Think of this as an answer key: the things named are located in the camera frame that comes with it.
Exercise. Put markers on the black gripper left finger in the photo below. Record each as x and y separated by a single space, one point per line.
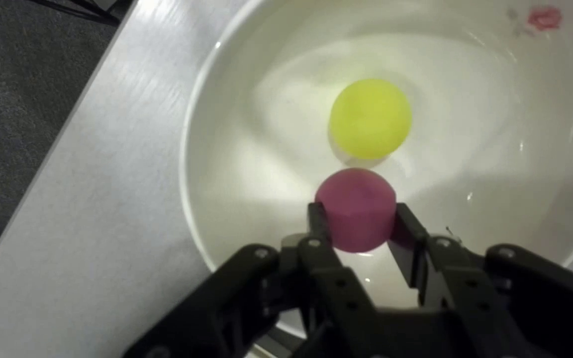
259 298

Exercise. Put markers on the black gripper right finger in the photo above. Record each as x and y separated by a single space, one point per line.
497 298

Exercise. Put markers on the purple ball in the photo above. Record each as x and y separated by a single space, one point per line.
356 208

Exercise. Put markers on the deep white bowl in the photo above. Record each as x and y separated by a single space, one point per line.
267 99

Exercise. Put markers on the yellow ball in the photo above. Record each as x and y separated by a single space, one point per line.
368 119

